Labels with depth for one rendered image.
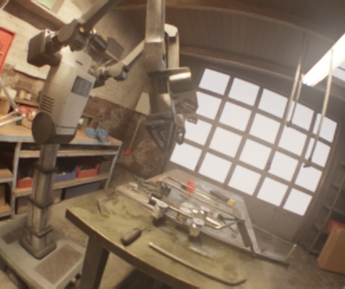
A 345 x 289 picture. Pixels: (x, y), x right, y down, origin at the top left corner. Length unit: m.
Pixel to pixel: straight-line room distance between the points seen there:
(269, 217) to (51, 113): 4.01
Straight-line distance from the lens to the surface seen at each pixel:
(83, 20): 0.74
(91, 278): 0.98
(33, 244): 1.32
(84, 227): 0.67
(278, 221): 4.27
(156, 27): 0.60
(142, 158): 4.11
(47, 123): 0.91
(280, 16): 2.38
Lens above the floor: 1.27
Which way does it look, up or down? 5 degrees down
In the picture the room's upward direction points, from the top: 21 degrees clockwise
